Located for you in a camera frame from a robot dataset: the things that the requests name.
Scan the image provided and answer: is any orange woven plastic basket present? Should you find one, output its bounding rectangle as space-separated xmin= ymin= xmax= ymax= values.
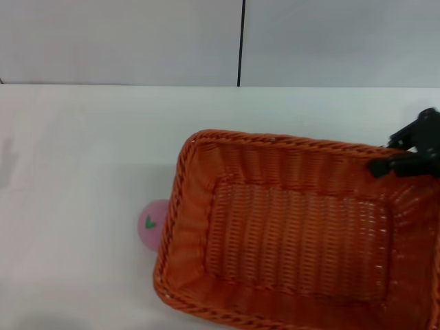
xmin=153 ymin=129 xmax=440 ymax=330

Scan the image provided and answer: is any pink peach toy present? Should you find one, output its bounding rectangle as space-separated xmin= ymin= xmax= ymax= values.
xmin=137 ymin=200 xmax=170 ymax=251

